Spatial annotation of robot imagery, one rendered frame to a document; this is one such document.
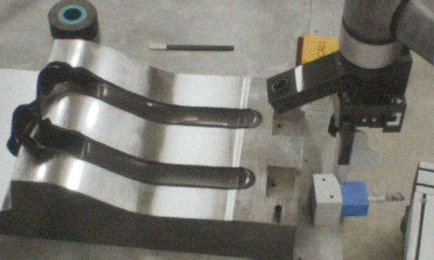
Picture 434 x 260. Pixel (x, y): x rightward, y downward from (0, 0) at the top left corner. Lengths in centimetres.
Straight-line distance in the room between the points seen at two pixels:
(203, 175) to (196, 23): 40
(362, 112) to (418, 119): 144
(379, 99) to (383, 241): 120
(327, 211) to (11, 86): 51
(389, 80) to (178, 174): 34
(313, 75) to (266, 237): 25
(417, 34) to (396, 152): 152
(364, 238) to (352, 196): 99
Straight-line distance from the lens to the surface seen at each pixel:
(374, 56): 110
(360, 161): 124
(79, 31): 159
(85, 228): 133
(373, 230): 236
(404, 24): 102
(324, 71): 116
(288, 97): 116
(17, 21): 167
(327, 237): 136
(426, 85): 269
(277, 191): 132
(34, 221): 134
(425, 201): 214
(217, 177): 131
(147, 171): 132
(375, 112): 118
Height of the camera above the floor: 192
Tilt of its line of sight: 50 degrees down
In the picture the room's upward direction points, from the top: 4 degrees clockwise
